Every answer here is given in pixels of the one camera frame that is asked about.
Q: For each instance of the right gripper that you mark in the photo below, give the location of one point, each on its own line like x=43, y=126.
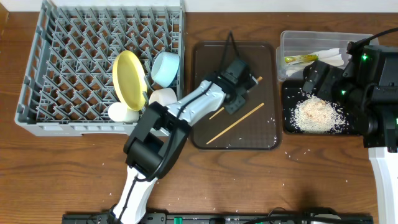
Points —
x=332, y=75

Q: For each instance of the white paper napkin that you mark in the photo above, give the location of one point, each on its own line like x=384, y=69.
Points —
x=331, y=56

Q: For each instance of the wooden chopstick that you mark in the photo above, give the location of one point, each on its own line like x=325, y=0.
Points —
x=236, y=122
x=222, y=108

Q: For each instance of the green orange snack wrapper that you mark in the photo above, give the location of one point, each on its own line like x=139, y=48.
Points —
x=292, y=60

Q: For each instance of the pink white bowl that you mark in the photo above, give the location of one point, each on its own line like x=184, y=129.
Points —
x=163, y=96

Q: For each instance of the light blue bowl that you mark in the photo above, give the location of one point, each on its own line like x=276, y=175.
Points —
x=165, y=68

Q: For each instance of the yellow plate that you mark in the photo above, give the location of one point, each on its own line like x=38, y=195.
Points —
x=128, y=80

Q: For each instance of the white paper cup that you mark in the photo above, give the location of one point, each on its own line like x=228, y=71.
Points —
x=119, y=112

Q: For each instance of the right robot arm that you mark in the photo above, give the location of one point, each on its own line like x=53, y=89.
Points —
x=367, y=89

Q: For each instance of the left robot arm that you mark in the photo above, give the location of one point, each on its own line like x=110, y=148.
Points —
x=156, y=142

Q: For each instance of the pile of rice waste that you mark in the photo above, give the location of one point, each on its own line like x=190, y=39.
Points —
x=317, y=115

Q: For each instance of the black waste tray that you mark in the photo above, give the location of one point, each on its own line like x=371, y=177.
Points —
x=292, y=95

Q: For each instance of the dark brown serving tray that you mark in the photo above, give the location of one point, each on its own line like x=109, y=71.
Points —
x=263, y=129

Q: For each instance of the clear plastic bin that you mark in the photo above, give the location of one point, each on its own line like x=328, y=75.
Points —
x=294, y=42

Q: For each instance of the grey dish rack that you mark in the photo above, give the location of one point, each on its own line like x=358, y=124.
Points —
x=68, y=86

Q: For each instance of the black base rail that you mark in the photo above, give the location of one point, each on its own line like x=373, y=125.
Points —
x=162, y=218

